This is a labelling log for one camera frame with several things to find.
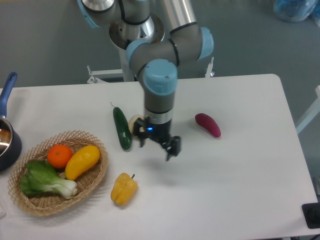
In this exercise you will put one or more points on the clear blue plastic bag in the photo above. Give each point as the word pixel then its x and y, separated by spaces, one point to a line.
pixel 295 11

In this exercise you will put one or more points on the green bok choy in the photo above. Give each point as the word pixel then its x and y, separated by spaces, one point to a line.
pixel 41 177

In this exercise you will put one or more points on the yellow bell pepper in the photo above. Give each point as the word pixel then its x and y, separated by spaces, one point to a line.
pixel 123 189

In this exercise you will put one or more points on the dark green cucumber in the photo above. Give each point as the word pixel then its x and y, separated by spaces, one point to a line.
pixel 122 128

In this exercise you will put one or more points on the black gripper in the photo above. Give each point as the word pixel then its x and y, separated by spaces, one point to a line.
pixel 159 133

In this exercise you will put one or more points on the woven wicker basket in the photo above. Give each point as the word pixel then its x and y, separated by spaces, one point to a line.
pixel 47 203

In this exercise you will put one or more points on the yellow mango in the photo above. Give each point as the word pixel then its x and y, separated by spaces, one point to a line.
pixel 81 161

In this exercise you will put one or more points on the blue handled saucepan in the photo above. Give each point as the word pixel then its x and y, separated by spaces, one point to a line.
pixel 10 141

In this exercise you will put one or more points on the black device at table edge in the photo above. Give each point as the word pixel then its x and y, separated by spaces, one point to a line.
pixel 311 212

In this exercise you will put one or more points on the purple sweet potato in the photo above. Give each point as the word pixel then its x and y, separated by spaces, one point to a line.
pixel 208 123

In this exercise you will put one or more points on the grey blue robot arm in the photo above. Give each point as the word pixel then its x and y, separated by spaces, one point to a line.
pixel 159 77

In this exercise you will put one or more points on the white frame at right edge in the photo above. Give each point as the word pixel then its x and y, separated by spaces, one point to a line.
pixel 310 113

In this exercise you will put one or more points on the orange tangerine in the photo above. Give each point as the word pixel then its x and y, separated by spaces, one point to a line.
pixel 59 155

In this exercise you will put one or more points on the beige round potato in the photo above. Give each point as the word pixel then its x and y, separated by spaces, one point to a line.
pixel 131 122

